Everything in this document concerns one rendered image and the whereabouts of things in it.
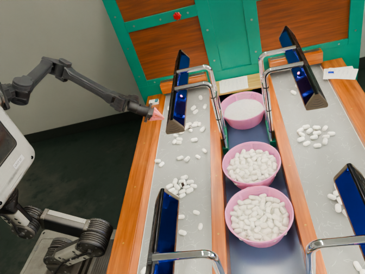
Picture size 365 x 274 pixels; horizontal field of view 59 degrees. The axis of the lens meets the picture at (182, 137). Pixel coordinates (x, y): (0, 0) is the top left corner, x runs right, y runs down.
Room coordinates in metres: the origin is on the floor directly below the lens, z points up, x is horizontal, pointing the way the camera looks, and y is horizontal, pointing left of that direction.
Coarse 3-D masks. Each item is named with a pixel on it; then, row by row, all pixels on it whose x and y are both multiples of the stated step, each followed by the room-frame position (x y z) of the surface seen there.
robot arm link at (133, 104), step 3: (132, 99) 1.54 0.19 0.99; (129, 102) 1.50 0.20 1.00; (132, 102) 1.49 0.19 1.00; (135, 102) 1.50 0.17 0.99; (129, 105) 1.48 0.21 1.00; (132, 105) 1.48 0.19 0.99; (135, 105) 1.48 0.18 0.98; (138, 105) 1.48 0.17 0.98; (129, 108) 1.47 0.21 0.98; (132, 108) 1.47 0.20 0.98; (135, 108) 1.47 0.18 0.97; (132, 111) 1.48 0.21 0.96; (135, 111) 1.47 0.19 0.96
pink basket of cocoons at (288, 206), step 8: (240, 192) 0.88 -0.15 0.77; (248, 192) 0.88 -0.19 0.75; (256, 192) 0.87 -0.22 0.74; (264, 192) 0.86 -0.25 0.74; (272, 192) 0.84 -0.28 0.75; (280, 192) 0.81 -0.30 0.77; (232, 200) 0.86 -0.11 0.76; (280, 200) 0.80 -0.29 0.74; (288, 200) 0.76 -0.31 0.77; (232, 208) 0.84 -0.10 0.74; (288, 208) 0.75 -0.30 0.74; (232, 232) 0.71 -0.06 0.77; (248, 240) 0.66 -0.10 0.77; (272, 240) 0.63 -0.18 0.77
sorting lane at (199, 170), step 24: (168, 96) 1.85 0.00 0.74; (192, 96) 1.76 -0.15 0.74; (192, 120) 1.51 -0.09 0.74; (168, 144) 1.38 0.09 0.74; (192, 144) 1.31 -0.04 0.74; (168, 168) 1.20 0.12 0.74; (192, 168) 1.14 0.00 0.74; (192, 192) 0.99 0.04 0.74; (192, 216) 0.87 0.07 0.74; (144, 240) 0.83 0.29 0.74; (192, 240) 0.76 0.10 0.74; (144, 264) 0.73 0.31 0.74; (192, 264) 0.66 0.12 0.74
